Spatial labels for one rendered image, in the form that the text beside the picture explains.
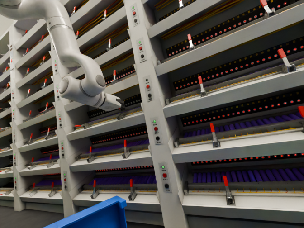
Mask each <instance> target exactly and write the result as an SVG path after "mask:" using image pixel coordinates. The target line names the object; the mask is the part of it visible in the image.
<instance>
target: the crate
mask: <svg viewBox="0 0 304 228"><path fill-rule="evenodd" d="M126 206H127V204H126V200H124V199H123V198H121V197H119V196H114V197H112V198H110V199H107V200H105V201H103V202H101V203H98V204H96V205H94V206H91V207H89V208H87V209H85V210H83V211H80V212H78V213H76V214H73V215H71V216H69V217H66V218H64V219H62V220H59V221H57V222H55V223H52V224H50V225H48V226H46V227H43V228H127V223H126V216H125V210H124V207H126Z"/></svg>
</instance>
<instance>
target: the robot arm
mask: <svg viewBox="0 0 304 228"><path fill-rule="evenodd" d="M0 15H2V16H4V17H6V18H9V19H12V20H28V19H44V20H45V21H46V23H47V27H48V30H49V33H50V36H51V39H52V42H53V45H54V48H55V51H56V54H57V57H58V59H59V61H60V63H61V64H62V65H63V66H65V67H77V66H81V67H82V69H83V71H84V73H85V78H84V79H82V80H78V79H76V78H73V77H71V76H66V77H64V78H63V79H62V80H61V82H60V84H59V87H58V93H59V95H60V97H62V98H65V99H68V100H72V101H75V102H79V103H82V104H85V105H89V106H92V107H96V108H99V109H102V110H105V111H112V110H115V109H117V110H119V108H120V109H121V111H122V110H125V105H124V101H122V100H121V99H120V98H119V97H116V96H114V95H110V94H107V93H104V92H103V91H104V90H105V88H106V84H105V79H104V76H103V73H102V71H101V69H100V66H99V65H98V63H97V62H96V61H95V60H93V59H92V58H90V57H88V56H86V55H83V54H81V52H80V50H79V47H78V43H77V40H76V37H75V34H74V30H73V27H72V24H71V21H70V18H69V15H68V12H67V10H66V8H65V7H64V5H63V4H62V3H61V2H60V1H58V0H0Z"/></svg>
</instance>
